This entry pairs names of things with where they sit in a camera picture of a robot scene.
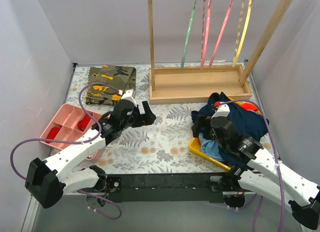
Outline navy blue shorts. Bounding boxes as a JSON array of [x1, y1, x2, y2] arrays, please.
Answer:
[[191, 92, 268, 166]]

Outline green hanger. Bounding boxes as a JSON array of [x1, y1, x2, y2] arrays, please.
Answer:
[[180, 0, 198, 69]]

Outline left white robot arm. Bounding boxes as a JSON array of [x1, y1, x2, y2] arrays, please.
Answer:
[[25, 99, 156, 209]]

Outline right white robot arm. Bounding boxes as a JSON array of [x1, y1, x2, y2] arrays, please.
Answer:
[[192, 116, 320, 230]]

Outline light blue shorts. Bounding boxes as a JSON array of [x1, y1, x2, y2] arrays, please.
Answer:
[[198, 133, 224, 162]]

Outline camouflage shorts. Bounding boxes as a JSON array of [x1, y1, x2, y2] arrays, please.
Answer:
[[85, 64, 137, 106]]

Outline yellow hanger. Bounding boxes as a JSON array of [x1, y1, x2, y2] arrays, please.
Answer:
[[232, 0, 253, 67]]

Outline pink hanger right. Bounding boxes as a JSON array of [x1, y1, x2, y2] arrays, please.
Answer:
[[209, 0, 234, 67]]

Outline pink hanger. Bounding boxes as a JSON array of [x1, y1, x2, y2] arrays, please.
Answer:
[[209, 0, 234, 67], [200, 0, 212, 69]]

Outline pink hanger left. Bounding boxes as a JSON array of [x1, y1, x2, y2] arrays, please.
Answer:
[[200, 0, 212, 69]]

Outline yellow plastic tray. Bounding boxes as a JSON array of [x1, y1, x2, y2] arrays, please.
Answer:
[[188, 101, 246, 171]]

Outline orange garment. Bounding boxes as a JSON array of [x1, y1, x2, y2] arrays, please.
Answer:
[[241, 102, 261, 115]]

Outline wooden clothes rack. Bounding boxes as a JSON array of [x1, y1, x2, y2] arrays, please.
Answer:
[[147, 0, 293, 104]]

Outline red cloth in tray rear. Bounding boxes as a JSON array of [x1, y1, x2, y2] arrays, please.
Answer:
[[77, 114, 91, 131]]

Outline red cloth in tray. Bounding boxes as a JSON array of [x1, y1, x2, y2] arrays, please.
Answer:
[[77, 114, 91, 131], [46, 126, 60, 140]]

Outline pink divided organizer tray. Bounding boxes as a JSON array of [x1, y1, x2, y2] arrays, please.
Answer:
[[40, 104, 104, 163]]

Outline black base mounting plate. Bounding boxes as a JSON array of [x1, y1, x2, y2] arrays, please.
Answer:
[[77, 172, 256, 205]]

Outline red cloth in tray front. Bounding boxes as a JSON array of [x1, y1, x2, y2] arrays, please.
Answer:
[[46, 126, 60, 140]]

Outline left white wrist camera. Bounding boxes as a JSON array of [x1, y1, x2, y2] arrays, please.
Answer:
[[117, 89, 136, 103]]

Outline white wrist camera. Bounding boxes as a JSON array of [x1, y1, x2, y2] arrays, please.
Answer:
[[117, 89, 136, 103], [212, 101, 230, 118]]

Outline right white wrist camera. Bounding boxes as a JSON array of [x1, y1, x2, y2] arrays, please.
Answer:
[[212, 101, 230, 118]]

